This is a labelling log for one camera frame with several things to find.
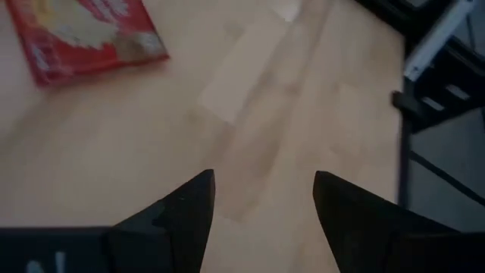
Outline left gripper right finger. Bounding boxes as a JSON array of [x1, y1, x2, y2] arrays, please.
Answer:
[[312, 170, 459, 273]]

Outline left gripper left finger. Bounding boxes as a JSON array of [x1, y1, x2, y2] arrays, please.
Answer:
[[109, 169, 216, 273]]

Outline red Orville popcorn bag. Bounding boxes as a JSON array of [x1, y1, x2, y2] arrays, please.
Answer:
[[5, 0, 170, 89]]

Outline black table clamp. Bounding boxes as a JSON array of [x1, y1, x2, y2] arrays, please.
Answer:
[[392, 89, 421, 115]]

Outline white metal strip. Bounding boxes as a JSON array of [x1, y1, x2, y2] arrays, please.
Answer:
[[403, 0, 477, 83]]

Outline black table frame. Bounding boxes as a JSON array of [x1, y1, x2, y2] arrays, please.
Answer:
[[354, 0, 485, 208]]

